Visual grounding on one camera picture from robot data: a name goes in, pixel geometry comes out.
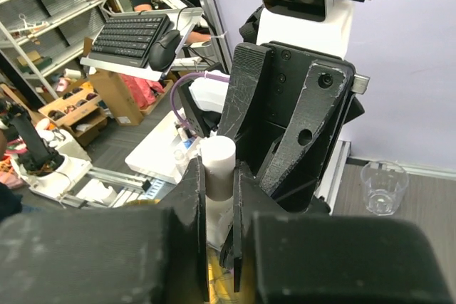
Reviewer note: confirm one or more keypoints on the cardboard box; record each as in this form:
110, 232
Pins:
113, 92

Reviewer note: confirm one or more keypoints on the yellow plaid shirt sleeve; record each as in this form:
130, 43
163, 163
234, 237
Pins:
220, 281

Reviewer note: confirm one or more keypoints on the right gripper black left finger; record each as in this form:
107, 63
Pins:
148, 253

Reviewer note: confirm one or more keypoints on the white supply tray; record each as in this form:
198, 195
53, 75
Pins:
155, 154

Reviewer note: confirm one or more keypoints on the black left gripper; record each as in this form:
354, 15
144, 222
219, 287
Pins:
284, 109

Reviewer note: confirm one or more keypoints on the aluminium frame rail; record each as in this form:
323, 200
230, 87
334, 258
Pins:
102, 189

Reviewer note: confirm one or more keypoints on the black computer keyboard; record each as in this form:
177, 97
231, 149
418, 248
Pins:
127, 40

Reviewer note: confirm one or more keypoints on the clear plastic cup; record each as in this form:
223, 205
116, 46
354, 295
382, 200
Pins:
384, 185

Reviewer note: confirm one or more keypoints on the silver keyboard tray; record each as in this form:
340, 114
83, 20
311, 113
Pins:
184, 20

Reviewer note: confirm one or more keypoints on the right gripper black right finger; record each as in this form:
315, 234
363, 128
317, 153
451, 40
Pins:
280, 257

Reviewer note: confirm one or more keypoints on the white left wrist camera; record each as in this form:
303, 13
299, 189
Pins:
323, 26

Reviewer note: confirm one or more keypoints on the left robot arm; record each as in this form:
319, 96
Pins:
203, 95

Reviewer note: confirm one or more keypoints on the clear nail polish bottle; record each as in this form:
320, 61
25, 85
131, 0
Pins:
219, 216

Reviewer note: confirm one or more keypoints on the black computer mouse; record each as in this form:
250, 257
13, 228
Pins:
162, 52

